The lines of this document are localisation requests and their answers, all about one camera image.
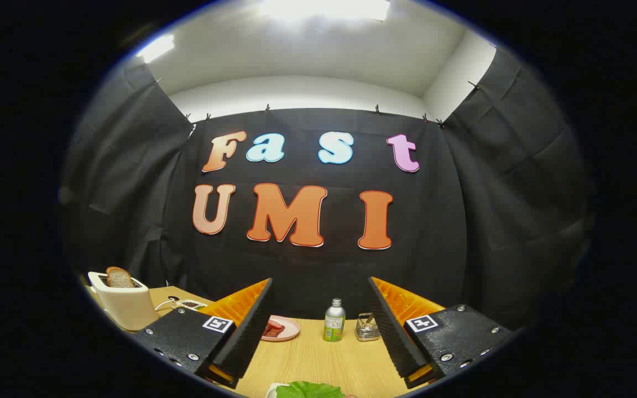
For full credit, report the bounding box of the white bread slice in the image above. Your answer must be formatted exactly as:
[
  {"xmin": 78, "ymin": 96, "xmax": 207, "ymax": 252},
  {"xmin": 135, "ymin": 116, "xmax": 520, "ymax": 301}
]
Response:
[{"xmin": 106, "ymin": 266, "xmax": 135, "ymax": 289}]

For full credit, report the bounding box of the white toaster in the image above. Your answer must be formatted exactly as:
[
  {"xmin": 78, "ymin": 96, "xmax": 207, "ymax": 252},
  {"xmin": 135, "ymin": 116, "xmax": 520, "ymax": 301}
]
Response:
[{"xmin": 87, "ymin": 271, "xmax": 160, "ymax": 332}]

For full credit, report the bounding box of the pink plate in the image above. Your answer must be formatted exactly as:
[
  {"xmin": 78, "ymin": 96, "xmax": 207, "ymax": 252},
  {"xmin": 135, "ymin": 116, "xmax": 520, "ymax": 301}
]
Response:
[{"xmin": 262, "ymin": 315, "xmax": 301, "ymax": 342}]

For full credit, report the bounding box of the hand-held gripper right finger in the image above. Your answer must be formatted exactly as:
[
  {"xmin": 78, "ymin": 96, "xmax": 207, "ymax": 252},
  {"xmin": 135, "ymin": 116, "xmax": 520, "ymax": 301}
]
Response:
[{"xmin": 367, "ymin": 276, "xmax": 515, "ymax": 389}]

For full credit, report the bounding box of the metal wire basket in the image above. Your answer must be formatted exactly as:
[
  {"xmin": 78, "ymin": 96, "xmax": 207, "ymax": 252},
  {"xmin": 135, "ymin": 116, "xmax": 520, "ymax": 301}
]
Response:
[{"xmin": 355, "ymin": 313, "xmax": 381, "ymax": 342}]

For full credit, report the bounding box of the large ceiling light panel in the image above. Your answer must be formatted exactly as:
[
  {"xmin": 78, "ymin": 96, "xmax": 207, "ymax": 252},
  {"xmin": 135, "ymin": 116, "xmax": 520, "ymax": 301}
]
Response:
[{"xmin": 258, "ymin": 0, "xmax": 392, "ymax": 22}]

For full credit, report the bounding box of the green lettuce leaf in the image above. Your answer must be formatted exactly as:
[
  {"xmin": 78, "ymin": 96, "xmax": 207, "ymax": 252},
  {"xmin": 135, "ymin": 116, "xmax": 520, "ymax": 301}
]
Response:
[{"xmin": 275, "ymin": 381, "xmax": 346, "ymax": 398}]

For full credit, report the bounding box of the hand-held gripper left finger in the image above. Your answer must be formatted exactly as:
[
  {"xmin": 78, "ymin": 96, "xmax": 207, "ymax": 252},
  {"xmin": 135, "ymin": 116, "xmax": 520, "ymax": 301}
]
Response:
[{"xmin": 130, "ymin": 277, "xmax": 274, "ymax": 389}]

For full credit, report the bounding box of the green label bottle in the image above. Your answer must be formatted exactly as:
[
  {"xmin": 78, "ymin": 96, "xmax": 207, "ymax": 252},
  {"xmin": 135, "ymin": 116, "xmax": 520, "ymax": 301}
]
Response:
[{"xmin": 323, "ymin": 298, "xmax": 346, "ymax": 342}]

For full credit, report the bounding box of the black backdrop cloth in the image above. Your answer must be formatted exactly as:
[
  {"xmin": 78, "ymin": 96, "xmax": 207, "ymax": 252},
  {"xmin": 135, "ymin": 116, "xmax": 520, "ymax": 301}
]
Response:
[{"xmin": 59, "ymin": 47, "xmax": 596, "ymax": 332}]

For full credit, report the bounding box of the small ceiling light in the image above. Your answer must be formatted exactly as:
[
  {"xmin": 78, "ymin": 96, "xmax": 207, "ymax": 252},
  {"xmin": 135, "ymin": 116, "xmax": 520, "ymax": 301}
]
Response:
[{"xmin": 136, "ymin": 34, "xmax": 176, "ymax": 64}]

